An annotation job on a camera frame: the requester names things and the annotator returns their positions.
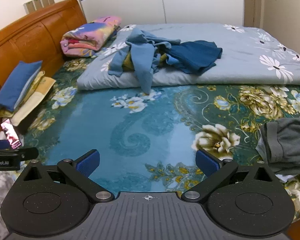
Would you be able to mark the white cloth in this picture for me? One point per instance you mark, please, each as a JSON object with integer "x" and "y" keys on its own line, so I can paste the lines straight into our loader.
{"x": 285, "y": 177}

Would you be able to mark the yellow pillow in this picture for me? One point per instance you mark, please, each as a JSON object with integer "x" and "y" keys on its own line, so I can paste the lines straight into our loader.
{"x": 37, "y": 92}

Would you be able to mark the grey floral cloth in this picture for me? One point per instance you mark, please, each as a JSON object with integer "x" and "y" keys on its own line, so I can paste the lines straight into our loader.
{"x": 0, "y": 190}

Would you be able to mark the dark blue garment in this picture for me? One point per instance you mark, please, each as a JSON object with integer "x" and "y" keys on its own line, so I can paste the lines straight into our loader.
{"x": 195, "y": 55}

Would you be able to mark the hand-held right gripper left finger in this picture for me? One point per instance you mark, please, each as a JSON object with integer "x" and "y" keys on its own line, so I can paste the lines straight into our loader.
{"x": 88, "y": 163}

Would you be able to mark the smartphone with pink screen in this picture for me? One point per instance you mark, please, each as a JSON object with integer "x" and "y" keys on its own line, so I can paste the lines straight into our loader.
{"x": 11, "y": 135}

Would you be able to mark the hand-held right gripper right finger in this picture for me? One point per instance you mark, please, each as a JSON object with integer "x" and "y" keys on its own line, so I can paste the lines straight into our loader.
{"x": 206, "y": 163}

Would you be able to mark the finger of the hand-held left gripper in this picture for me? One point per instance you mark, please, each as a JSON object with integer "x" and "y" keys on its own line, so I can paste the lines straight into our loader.
{"x": 27, "y": 153}

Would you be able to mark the white wardrobe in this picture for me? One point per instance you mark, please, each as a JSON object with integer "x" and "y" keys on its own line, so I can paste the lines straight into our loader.
{"x": 130, "y": 7}

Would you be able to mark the blue pillow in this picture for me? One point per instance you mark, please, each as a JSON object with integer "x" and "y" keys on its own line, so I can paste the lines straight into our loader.
{"x": 17, "y": 85}

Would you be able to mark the orange wooden headboard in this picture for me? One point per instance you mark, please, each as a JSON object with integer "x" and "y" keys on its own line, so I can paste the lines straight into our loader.
{"x": 27, "y": 35}

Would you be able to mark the light blue garment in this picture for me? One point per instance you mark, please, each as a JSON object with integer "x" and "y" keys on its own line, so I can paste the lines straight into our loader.
{"x": 140, "y": 62}

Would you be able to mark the folded pink floral blanket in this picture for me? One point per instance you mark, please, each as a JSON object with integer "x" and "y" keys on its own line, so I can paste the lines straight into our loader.
{"x": 90, "y": 36}

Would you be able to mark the beige wall panel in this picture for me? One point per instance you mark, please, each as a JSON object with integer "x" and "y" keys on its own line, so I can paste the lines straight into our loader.
{"x": 38, "y": 3}

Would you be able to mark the olive yellow garment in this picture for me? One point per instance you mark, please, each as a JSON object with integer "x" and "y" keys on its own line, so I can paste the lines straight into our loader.
{"x": 128, "y": 62}

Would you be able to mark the grey folded clothes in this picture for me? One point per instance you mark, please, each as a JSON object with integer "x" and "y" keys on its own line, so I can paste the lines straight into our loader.
{"x": 287, "y": 145}

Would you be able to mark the teal floral bedsheet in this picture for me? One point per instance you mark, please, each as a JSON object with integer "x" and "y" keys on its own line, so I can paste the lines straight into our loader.
{"x": 102, "y": 120}

